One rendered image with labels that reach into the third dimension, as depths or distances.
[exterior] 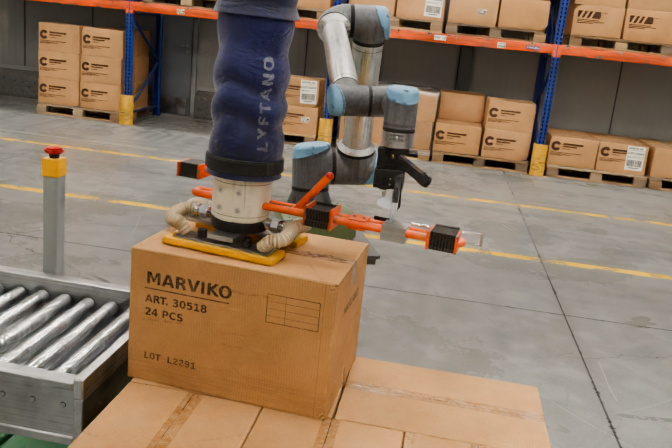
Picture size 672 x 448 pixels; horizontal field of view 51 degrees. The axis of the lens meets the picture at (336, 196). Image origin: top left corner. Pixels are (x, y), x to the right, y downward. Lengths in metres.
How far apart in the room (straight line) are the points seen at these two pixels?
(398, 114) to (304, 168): 0.92
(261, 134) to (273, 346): 0.58
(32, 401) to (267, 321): 0.68
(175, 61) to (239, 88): 9.11
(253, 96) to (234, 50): 0.13
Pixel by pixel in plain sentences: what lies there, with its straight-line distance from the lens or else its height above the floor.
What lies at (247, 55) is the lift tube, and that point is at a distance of 1.93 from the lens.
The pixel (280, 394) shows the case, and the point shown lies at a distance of 2.04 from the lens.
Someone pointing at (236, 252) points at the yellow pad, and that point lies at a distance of 1.98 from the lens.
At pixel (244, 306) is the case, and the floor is 0.83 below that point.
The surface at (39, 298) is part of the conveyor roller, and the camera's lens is 2.79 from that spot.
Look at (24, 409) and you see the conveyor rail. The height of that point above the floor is 0.49.
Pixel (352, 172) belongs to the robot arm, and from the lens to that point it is 2.81.
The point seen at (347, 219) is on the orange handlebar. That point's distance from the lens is 1.96.
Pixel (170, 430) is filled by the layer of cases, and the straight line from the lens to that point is 1.98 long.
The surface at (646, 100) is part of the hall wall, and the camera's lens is 10.77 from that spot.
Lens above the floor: 1.60
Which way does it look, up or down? 14 degrees down
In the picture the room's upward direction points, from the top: 6 degrees clockwise
